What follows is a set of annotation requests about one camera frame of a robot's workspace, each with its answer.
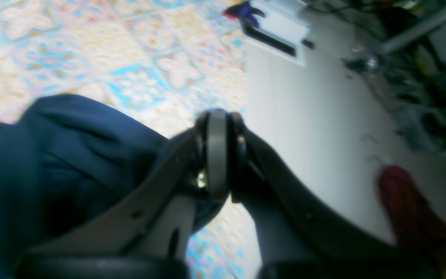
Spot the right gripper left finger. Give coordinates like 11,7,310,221
16,109,230,279

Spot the red cloth on floor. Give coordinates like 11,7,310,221
377,165,446,278

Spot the patterned tile tablecloth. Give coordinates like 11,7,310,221
0,0,262,279

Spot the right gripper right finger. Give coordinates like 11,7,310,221
229,112,436,279

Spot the dark navy t-shirt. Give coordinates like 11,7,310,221
0,94,217,279

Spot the blue orange clamp bottom left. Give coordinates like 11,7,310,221
222,1,266,27

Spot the white floor vent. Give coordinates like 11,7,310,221
240,0,311,67

